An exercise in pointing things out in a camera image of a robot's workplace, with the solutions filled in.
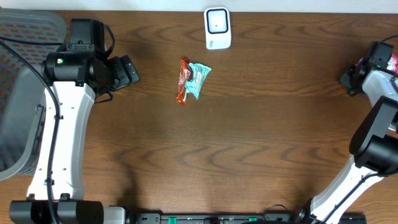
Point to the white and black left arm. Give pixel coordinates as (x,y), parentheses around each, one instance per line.
(44,127)

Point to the white barcode scanner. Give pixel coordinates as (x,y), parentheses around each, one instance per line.
(217,28)

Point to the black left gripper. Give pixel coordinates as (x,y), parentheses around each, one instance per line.
(123,72)

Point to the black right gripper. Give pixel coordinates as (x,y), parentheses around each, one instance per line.
(346,79)

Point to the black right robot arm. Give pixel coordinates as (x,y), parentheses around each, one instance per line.
(373,153)

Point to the purple Carefree pad package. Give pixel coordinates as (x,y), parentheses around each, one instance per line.
(392,64)

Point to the teal wipes packet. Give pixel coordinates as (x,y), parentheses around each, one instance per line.
(200,72)

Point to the grey plastic mesh basket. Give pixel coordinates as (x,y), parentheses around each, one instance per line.
(26,37)

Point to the red snack wrapper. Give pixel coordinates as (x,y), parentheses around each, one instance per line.
(185,75)

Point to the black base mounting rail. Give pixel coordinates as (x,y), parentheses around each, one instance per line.
(156,218)

